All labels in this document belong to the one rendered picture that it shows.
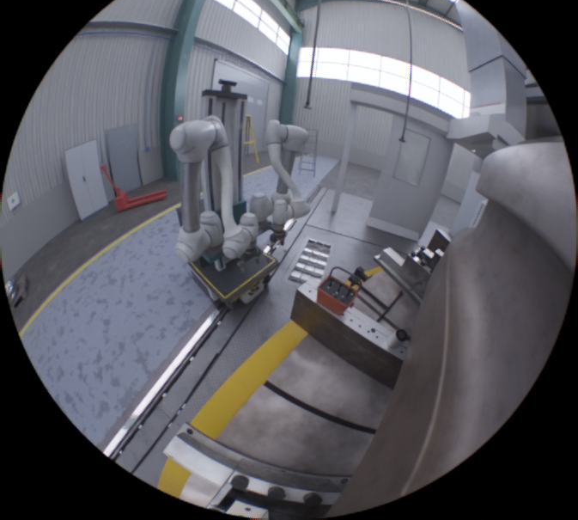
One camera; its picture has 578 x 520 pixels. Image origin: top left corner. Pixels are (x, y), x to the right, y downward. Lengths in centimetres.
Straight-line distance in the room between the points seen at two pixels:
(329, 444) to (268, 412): 42
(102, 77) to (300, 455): 748
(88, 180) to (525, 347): 618
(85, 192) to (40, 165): 184
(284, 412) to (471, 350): 97
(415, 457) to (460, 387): 22
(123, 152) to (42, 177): 284
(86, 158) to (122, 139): 144
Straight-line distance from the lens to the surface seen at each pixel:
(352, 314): 103
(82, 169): 560
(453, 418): 59
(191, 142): 72
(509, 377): 60
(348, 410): 128
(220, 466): 115
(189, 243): 97
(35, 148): 632
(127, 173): 643
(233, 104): 135
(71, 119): 628
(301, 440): 123
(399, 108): 344
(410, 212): 384
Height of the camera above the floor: 150
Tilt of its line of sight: 32 degrees down
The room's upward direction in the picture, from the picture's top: 7 degrees clockwise
